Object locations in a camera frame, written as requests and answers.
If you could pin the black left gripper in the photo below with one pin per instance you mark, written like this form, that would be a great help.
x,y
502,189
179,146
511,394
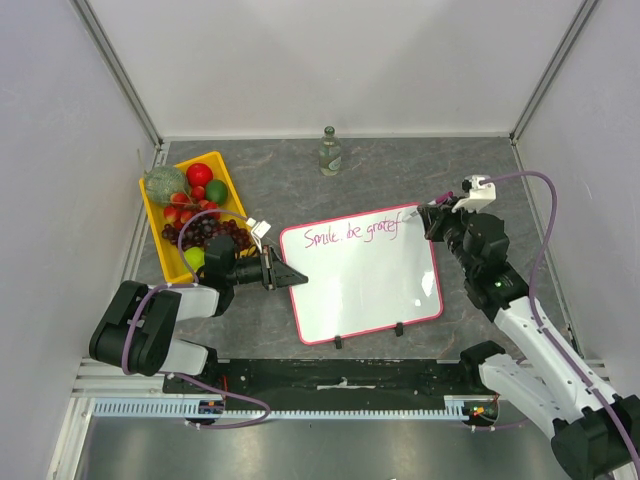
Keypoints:
x,y
275,273

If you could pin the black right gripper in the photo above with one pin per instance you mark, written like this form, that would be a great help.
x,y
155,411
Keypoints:
x,y
439,226

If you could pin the magenta whiteboard marker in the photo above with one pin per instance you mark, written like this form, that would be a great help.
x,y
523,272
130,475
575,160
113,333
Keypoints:
x,y
432,203

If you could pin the pink framed whiteboard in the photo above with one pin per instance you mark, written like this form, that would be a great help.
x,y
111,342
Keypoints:
x,y
366,272

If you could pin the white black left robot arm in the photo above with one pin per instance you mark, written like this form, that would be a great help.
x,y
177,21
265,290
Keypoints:
x,y
136,331

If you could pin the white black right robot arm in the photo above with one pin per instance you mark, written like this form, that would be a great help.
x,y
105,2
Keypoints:
x,y
592,429

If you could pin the light green apple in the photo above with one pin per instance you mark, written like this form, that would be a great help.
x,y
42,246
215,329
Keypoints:
x,y
195,258

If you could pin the purple grape bunch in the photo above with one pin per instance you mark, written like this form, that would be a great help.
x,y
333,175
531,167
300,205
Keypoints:
x,y
204,229

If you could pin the green lime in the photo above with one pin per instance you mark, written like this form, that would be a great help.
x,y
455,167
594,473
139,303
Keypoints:
x,y
216,191

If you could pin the red strawberry cluster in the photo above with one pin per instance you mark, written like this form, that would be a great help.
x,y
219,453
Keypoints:
x,y
183,206

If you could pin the clear glass soda bottle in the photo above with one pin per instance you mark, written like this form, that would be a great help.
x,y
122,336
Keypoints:
x,y
330,152

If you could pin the red apple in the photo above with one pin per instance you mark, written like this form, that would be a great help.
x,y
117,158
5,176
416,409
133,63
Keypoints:
x,y
199,174

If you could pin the green netted melon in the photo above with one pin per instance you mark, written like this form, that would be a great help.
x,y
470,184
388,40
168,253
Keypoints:
x,y
161,182

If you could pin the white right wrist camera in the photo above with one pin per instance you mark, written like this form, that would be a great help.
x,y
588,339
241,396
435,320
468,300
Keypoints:
x,y
479,192

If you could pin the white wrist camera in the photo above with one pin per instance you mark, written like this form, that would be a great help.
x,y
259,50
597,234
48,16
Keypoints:
x,y
257,230
479,192

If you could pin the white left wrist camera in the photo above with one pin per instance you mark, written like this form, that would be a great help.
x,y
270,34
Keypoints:
x,y
257,230

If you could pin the white cable duct rail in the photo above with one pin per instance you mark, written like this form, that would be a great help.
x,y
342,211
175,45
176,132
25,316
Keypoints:
x,y
202,408

